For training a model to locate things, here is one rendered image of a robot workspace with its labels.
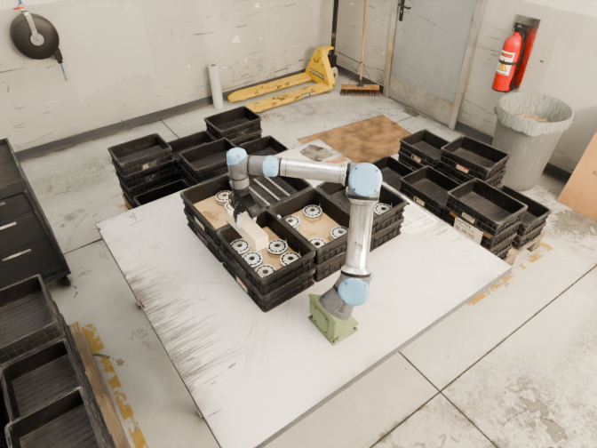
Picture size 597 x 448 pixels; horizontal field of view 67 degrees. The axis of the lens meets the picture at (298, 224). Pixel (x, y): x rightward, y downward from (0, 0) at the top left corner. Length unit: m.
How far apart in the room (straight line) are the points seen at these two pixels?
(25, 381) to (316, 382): 1.44
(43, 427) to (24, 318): 0.66
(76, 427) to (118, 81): 3.65
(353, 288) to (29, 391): 1.63
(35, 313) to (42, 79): 2.75
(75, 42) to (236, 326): 3.53
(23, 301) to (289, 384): 1.57
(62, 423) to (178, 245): 0.95
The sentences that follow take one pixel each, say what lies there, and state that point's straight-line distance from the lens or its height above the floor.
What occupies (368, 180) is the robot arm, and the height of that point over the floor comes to 1.40.
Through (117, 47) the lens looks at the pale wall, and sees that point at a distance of 5.02.
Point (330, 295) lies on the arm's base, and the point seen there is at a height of 0.90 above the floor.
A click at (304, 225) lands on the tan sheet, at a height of 0.83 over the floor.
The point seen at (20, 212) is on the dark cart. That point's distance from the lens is 3.10.
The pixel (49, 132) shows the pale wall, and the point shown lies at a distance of 5.13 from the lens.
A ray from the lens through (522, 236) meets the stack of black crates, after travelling 3.39.
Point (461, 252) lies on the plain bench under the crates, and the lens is 2.47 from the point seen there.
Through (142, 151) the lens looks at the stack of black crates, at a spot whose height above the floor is 0.49.
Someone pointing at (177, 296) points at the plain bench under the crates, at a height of 0.70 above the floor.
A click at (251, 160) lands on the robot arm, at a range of 1.71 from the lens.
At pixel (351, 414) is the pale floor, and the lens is 2.61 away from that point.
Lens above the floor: 2.32
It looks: 40 degrees down
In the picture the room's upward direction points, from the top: 1 degrees counter-clockwise
